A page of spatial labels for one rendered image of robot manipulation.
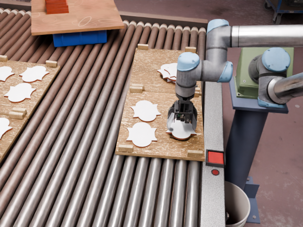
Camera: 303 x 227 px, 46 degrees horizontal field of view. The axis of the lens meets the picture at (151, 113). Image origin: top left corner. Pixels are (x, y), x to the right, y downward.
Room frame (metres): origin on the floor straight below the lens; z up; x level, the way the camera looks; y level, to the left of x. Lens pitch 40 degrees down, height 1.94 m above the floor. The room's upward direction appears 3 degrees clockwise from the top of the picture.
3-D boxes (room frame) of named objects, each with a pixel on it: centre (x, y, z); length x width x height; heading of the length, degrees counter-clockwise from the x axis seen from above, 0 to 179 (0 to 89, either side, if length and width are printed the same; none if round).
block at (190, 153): (0.96, -0.18, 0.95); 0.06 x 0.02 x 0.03; 88
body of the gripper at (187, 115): (1.08, -0.12, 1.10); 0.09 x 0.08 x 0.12; 178
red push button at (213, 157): (0.97, -0.26, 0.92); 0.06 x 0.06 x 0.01; 84
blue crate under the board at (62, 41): (1.95, 0.46, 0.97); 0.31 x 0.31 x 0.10; 16
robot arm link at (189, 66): (1.08, -0.12, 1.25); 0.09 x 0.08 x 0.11; 87
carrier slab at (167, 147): (1.16, -0.05, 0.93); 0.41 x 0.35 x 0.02; 178
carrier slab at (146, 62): (1.58, -0.06, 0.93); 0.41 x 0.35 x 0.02; 179
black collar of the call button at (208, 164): (0.97, -0.26, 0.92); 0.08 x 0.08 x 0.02; 84
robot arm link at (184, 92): (1.08, -0.12, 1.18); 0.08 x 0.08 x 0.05
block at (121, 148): (0.97, 0.09, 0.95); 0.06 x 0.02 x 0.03; 88
